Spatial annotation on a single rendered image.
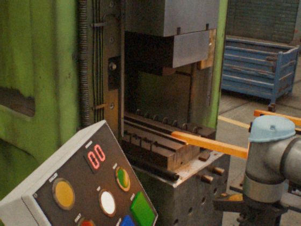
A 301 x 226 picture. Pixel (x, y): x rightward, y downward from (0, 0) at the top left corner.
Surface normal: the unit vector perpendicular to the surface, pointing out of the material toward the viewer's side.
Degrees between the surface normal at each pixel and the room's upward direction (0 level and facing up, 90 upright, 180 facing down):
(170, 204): 90
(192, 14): 90
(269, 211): 90
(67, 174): 60
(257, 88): 89
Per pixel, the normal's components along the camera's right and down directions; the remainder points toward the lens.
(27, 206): -0.24, 0.33
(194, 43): 0.78, 0.25
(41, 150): -0.63, 0.26
